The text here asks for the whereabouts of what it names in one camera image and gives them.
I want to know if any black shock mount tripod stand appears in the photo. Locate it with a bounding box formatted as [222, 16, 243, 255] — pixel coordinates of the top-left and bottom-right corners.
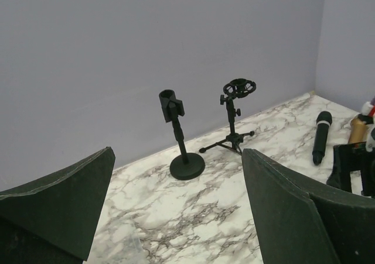
[199, 78, 257, 155]

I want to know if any gold microphone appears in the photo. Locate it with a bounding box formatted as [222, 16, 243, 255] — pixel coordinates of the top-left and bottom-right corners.
[348, 114, 367, 144]

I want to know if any black round-base microphone stand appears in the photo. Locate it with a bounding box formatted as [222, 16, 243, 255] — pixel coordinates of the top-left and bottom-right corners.
[159, 90, 205, 180]

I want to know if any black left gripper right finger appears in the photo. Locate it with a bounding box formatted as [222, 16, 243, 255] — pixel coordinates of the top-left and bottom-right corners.
[242, 149, 374, 263]

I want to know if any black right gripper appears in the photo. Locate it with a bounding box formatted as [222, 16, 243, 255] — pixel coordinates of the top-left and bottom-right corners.
[326, 142, 374, 198]

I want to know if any black handheld microphone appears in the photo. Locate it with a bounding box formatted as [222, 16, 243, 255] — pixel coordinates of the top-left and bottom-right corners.
[312, 111, 332, 166]

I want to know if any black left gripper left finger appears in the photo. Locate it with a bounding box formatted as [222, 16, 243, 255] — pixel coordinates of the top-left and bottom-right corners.
[1, 147, 115, 260]

